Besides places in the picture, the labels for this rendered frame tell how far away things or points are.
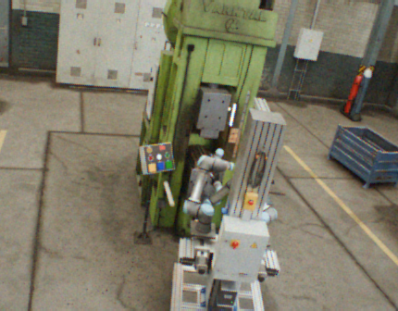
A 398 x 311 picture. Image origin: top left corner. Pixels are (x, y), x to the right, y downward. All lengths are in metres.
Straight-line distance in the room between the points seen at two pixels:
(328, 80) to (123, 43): 5.77
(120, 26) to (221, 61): 5.15
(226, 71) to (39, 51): 6.31
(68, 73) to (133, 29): 1.69
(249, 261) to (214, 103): 1.77
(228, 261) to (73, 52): 6.93
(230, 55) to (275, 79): 6.97
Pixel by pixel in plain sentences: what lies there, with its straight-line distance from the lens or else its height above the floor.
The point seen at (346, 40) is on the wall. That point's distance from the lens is 12.08.
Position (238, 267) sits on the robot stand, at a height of 0.91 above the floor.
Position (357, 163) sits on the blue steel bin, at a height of 0.29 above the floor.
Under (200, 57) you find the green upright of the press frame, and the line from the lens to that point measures 4.31.
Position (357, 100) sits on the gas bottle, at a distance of 11.37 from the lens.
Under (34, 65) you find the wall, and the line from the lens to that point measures 10.15.
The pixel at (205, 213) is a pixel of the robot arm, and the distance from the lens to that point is 3.64.
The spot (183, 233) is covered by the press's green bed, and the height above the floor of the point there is 0.05.
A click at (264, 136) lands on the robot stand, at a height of 1.92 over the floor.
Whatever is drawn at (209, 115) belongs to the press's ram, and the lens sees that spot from 4.38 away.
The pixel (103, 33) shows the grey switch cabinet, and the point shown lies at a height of 1.27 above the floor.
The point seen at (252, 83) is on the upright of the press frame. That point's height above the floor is 1.88.
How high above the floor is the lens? 2.95
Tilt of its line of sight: 24 degrees down
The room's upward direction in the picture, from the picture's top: 11 degrees clockwise
